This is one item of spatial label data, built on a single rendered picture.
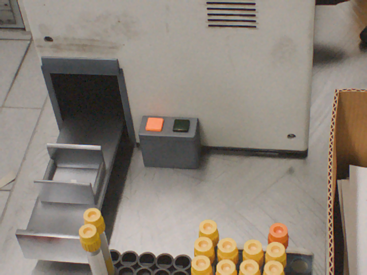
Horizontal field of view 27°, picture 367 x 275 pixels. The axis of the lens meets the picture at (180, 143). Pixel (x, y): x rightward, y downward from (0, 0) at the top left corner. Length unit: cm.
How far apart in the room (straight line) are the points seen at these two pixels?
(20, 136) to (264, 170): 141
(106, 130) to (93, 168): 5
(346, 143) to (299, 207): 9
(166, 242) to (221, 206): 7
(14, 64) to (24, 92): 14
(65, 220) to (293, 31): 28
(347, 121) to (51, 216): 30
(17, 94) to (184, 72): 156
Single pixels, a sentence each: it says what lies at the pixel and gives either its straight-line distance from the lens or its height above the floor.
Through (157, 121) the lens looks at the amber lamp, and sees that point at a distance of 81.
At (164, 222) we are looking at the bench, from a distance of 79.
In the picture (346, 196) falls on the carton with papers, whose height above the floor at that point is 94.
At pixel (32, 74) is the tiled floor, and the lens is 235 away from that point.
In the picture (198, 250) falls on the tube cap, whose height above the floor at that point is 99.
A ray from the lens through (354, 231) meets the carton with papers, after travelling 70.
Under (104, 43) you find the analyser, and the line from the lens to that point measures 76.
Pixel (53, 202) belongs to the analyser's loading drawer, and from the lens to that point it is 78.
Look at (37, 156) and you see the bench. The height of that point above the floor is 88.
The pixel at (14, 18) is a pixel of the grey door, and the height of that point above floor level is 5.
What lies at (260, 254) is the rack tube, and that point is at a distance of 62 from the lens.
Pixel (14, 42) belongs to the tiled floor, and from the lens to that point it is 249.
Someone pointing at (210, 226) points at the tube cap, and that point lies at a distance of 64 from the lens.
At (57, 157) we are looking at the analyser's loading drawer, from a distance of 79.
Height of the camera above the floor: 150
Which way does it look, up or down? 47 degrees down
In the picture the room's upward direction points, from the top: 7 degrees counter-clockwise
